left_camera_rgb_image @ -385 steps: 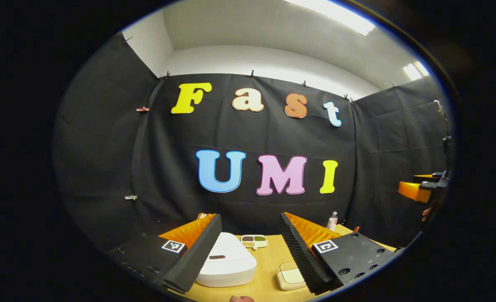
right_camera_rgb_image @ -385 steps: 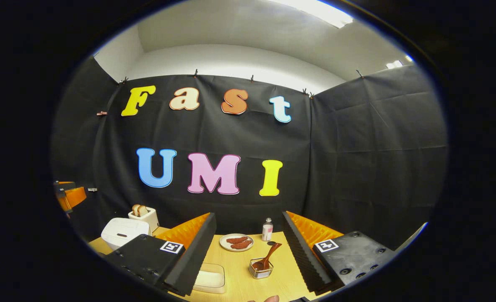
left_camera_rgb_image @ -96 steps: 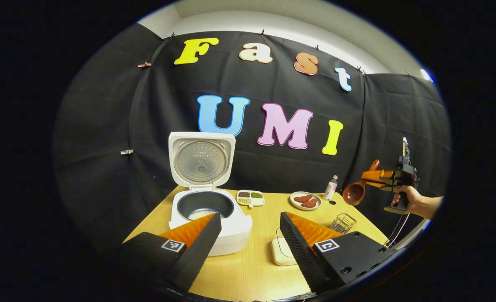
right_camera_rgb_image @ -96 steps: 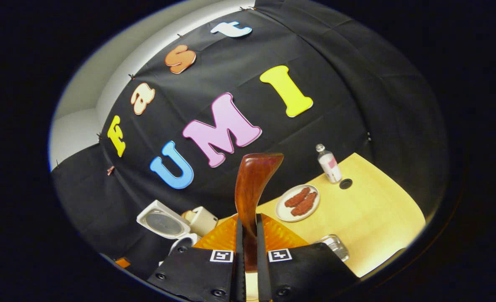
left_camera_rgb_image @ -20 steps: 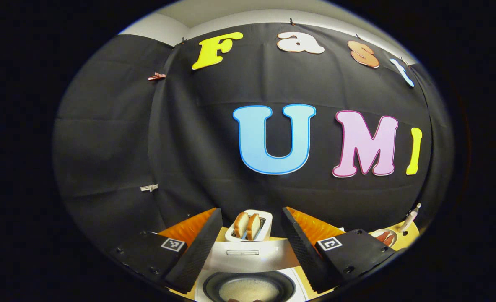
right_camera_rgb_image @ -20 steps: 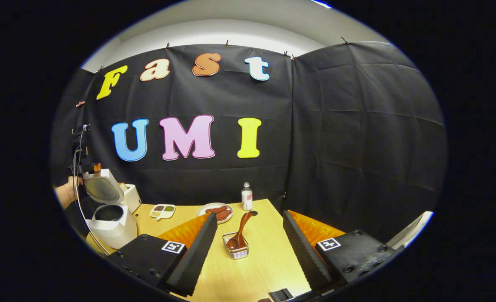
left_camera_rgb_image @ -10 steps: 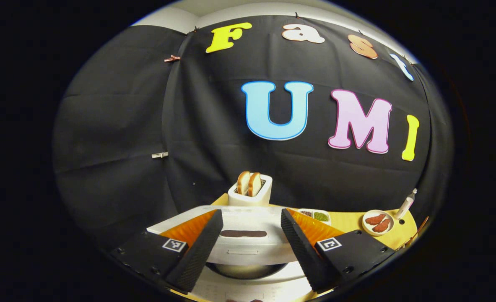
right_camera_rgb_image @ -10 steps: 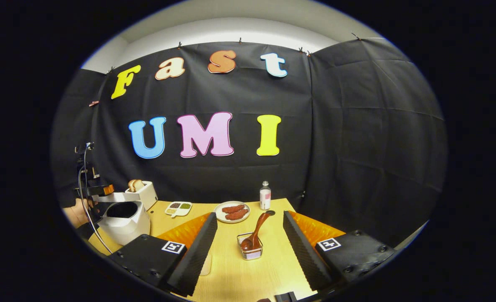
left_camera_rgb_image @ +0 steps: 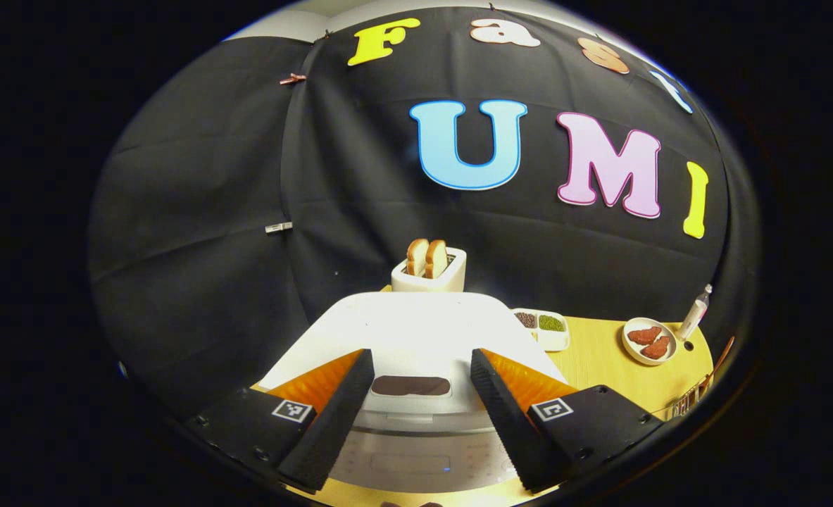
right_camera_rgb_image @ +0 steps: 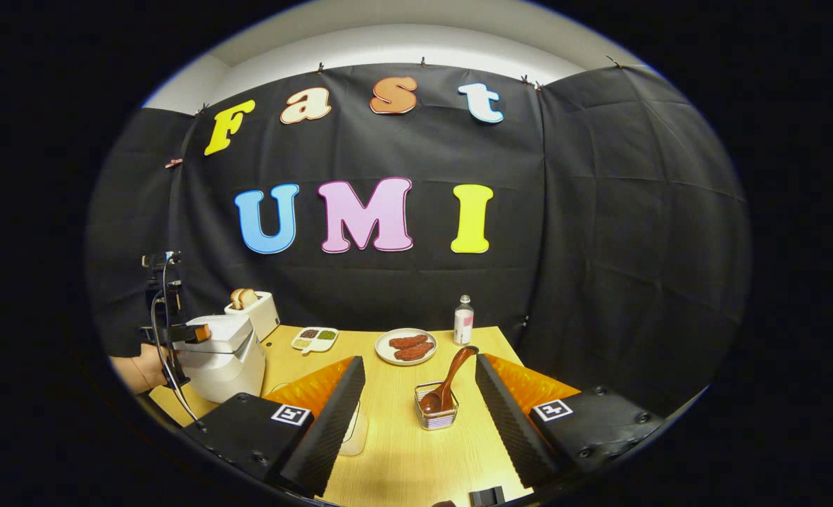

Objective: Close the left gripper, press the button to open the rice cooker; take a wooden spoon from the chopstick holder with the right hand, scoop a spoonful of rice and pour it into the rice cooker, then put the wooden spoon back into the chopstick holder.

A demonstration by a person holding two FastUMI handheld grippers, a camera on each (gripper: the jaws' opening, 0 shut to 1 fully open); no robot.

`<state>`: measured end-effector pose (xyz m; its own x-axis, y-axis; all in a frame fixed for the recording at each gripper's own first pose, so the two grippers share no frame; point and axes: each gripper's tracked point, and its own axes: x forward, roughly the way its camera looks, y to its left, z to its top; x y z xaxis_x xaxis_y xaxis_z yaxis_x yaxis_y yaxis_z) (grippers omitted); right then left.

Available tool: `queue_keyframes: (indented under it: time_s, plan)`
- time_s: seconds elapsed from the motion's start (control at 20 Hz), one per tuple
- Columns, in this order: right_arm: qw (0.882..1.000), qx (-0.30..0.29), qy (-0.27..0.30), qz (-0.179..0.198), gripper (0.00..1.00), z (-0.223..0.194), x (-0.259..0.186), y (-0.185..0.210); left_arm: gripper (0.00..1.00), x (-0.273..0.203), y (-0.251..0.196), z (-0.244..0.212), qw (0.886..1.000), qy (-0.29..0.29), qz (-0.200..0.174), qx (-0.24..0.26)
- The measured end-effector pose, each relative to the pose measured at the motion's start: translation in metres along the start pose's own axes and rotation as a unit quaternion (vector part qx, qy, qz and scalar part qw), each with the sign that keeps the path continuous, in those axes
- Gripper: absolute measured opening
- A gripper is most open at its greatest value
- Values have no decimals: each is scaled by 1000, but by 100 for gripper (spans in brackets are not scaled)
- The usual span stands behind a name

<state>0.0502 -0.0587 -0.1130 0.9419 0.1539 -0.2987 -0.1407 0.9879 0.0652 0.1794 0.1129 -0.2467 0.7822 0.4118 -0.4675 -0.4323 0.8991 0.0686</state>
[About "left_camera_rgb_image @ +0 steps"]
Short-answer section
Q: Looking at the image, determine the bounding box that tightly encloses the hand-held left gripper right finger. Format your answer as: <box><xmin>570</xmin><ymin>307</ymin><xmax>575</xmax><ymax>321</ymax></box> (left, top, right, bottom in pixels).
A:
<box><xmin>470</xmin><ymin>349</ymin><xmax>665</xmax><ymax>494</ymax></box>

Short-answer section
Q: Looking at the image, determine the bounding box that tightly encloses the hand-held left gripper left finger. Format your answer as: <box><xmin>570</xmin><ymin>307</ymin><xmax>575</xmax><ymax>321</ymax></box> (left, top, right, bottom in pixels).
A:
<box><xmin>187</xmin><ymin>349</ymin><xmax>376</xmax><ymax>494</ymax></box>

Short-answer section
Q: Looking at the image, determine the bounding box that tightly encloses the white rice cooker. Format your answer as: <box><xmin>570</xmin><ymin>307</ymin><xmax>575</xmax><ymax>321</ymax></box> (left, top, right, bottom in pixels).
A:
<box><xmin>258</xmin><ymin>291</ymin><xmax>572</xmax><ymax>494</ymax></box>

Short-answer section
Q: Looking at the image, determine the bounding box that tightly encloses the white divided grain dish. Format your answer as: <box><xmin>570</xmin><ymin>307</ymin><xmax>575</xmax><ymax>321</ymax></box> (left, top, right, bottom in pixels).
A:
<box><xmin>512</xmin><ymin>308</ymin><xmax>571</xmax><ymax>352</ymax></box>

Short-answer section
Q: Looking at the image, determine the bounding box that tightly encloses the white round plate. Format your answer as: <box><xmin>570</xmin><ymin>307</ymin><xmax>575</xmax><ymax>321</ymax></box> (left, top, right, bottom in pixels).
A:
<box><xmin>622</xmin><ymin>317</ymin><xmax>678</xmax><ymax>366</ymax></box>

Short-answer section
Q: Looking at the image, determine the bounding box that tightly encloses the white toaster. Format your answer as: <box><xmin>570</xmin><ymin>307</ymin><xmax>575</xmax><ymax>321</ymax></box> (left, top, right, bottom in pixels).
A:
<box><xmin>391</xmin><ymin>246</ymin><xmax>468</xmax><ymax>294</ymax></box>

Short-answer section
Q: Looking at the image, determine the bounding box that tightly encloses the toasted bread slice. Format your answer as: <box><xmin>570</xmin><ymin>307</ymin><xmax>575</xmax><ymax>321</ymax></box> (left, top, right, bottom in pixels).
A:
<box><xmin>425</xmin><ymin>239</ymin><xmax>449</xmax><ymax>280</ymax></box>
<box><xmin>406</xmin><ymin>238</ymin><xmax>430</xmax><ymax>277</ymax></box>

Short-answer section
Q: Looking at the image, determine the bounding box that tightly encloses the small pink label bottle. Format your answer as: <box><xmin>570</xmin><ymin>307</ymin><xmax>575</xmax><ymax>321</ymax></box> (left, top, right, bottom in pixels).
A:
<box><xmin>675</xmin><ymin>284</ymin><xmax>713</xmax><ymax>342</ymax></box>

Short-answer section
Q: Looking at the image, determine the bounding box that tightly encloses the black backdrop cloth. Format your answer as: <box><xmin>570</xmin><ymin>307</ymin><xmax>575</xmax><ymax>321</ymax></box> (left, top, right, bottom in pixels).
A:
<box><xmin>87</xmin><ymin>6</ymin><xmax>734</xmax><ymax>423</ymax></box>

